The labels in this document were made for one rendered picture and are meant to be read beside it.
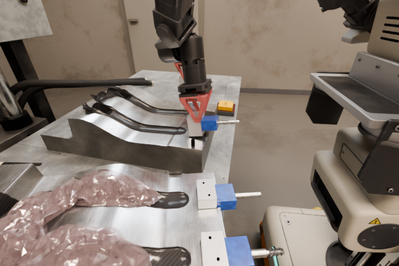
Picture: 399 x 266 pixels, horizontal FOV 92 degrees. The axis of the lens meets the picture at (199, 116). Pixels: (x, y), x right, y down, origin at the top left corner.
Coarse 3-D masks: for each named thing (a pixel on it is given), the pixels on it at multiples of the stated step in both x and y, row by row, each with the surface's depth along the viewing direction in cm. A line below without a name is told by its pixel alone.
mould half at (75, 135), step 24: (144, 96) 71; (72, 120) 52; (96, 120) 53; (144, 120) 61; (168, 120) 61; (48, 144) 60; (72, 144) 57; (96, 144) 55; (120, 144) 53; (144, 144) 51; (168, 144) 49; (168, 168) 53; (192, 168) 51
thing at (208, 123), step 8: (192, 120) 50; (208, 120) 50; (216, 120) 49; (224, 120) 51; (232, 120) 50; (192, 128) 51; (200, 128) 50; (208, 128) 50; (216, 128) 50; (192, 136) 52
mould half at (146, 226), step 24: (0, 168) 39; (24, 168) 39; (96, 168) 42; (120, 168) 41; (24, 192) 37; (192, 192) 41; (72, 216) 32; (96, 216) 32; (120, 216) 33; (144, 216) 35; (168, 216) 36; (192, 216) 36; (216, 216) 36; (144, 240) 31; (168, 240) 32; (192, 240) 32; (192, 264) 29
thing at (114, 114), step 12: (96, 96) 61; (108, 96) 64; (120, 96) 65; (132, 96) 68; (96, 108) 67; (108, 108) 58; (144, 108) 66; (156, 108) 68; (120, 120) 57; (132, 120) 59; (156, 132) 55; (168, 132) 55; (180, 132) 54
